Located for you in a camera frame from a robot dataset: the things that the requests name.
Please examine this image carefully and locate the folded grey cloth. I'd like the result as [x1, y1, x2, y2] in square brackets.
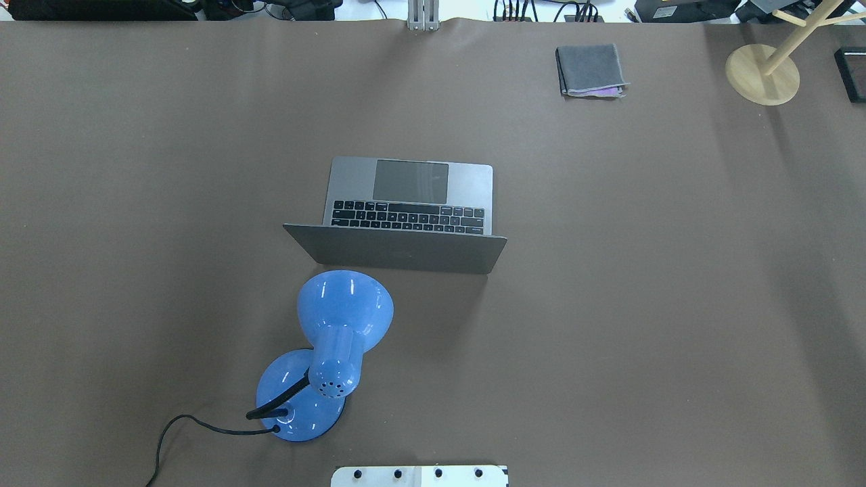
[555, 43, 628, 99]

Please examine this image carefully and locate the grey laptop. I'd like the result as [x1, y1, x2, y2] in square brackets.
[283, 156, 507, 275]

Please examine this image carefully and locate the black tray on table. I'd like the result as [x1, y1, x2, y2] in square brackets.
[834, 47, 865, 103]

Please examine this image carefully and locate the wooden mug tree stand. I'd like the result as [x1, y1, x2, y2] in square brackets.
[725, 1, 865, 107]

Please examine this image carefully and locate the blue desk lamp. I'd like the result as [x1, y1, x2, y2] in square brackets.
[246, 269, 394, 442]

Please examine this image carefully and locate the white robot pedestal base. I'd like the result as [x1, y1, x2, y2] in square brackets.
[330, 465, 509, 486]

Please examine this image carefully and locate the black lamp power cable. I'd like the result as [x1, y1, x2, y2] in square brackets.
[145, 414, 281, 487]

